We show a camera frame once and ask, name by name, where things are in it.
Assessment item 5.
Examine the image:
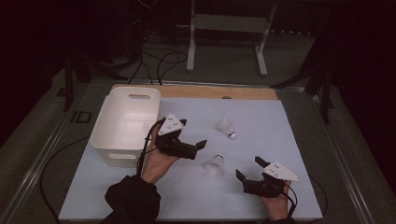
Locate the pale blue table mat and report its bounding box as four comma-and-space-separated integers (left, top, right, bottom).
58, 95, 324, 222

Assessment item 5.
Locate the grey metal stand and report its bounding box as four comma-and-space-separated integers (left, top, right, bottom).
186, 0, 278, 77

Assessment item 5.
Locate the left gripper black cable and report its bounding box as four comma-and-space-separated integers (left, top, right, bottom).
135, 119, 166, 177

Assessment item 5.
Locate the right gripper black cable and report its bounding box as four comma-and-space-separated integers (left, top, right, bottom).
267, 174, 329, 218

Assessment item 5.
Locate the person's right hand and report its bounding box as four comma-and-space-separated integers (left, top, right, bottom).
260, 181, 292, 222

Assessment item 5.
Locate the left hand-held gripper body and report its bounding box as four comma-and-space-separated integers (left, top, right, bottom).
154, 113, 200, 161

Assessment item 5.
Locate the thin black floor cable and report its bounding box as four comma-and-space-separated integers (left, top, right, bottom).
39, 134, 92, 223

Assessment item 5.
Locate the black tripod stand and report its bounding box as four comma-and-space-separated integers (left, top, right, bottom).
270, 59, 335, 125
62, 55, 129, 112

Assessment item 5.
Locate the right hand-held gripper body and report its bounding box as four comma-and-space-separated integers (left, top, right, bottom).
242, 161, 303, 199

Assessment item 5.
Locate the white shuttlecock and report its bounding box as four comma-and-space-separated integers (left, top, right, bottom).
216, 118, 237, 140
204, 153, 225, 178

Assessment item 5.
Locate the person's left hand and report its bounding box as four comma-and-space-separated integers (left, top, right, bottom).
139, 135, 180, 185

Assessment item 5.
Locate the white plastic bin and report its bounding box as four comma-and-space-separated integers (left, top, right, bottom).
90, 86, 163, 169

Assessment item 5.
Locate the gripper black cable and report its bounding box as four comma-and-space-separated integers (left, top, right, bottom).
135, 119, 166, 177
267, 174, 329, 218

